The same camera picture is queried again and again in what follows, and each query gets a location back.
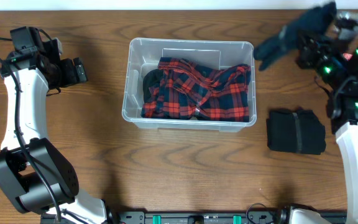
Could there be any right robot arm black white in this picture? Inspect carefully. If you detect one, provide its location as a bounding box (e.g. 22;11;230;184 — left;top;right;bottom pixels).
296;30;358;223

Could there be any red navy plaid shirt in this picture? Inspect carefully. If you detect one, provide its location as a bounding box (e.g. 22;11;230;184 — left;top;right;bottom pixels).
141;57;251;122

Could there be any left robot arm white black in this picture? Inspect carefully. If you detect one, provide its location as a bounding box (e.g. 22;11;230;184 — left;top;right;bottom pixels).
0;37;109;223

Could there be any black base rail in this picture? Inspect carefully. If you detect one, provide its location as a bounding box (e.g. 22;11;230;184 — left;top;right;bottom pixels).
40;210;347;224

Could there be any clear plastic storage bin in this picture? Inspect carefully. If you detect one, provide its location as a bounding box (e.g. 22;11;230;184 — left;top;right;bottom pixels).
122;37;257;133

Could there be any black garment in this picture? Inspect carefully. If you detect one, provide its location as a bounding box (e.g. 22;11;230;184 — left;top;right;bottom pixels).
142;69;163;103

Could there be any black banded cloth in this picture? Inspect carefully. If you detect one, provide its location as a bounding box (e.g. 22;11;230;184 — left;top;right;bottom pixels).
254;1;337;71
266;108;326;155

